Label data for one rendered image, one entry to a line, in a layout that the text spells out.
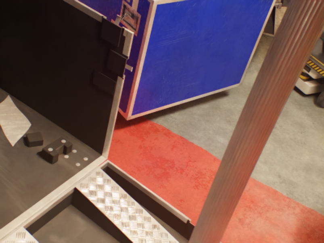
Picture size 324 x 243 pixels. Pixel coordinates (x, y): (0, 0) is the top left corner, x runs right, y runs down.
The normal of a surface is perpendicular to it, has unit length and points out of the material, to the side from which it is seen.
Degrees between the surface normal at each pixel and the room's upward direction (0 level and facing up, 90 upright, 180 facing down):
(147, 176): 0
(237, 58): 90
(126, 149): 0
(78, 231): 1
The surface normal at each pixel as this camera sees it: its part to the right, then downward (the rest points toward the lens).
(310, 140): 0.22, -0.77
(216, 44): 0.60, 0.59
